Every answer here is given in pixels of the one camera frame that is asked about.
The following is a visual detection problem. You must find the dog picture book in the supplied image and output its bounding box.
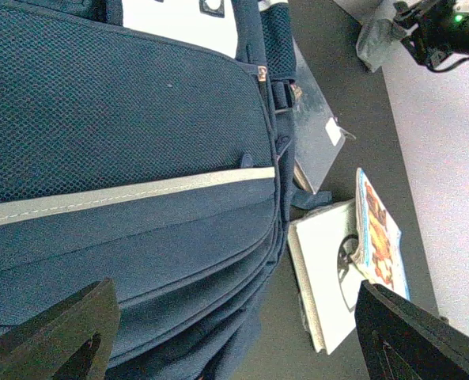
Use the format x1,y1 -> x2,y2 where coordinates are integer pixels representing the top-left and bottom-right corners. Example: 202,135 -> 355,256
353,168 -> 410,300

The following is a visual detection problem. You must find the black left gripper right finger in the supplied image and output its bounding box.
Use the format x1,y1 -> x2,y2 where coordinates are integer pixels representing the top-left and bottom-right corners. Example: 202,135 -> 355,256
354,280 -> 469,379

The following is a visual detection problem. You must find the navy blue student backpack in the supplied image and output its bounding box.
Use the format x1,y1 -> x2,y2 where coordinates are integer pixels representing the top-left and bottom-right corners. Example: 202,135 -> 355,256
0,1 -> 331,379

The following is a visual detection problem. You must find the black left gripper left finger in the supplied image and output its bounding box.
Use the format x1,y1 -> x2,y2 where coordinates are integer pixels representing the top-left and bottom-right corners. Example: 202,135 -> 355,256
0,279 -> 120,379

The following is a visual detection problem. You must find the white square book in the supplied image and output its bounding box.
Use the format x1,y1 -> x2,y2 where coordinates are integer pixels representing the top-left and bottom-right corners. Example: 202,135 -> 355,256
288,200 -> 364,355

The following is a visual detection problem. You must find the dark blue notebook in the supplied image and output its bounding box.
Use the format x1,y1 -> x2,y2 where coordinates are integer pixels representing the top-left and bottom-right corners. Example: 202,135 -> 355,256
291,44 -> 355,194

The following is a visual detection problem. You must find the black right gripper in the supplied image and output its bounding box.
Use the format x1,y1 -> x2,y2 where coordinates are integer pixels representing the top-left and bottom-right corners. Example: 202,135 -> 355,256
393,0 -> 469,71

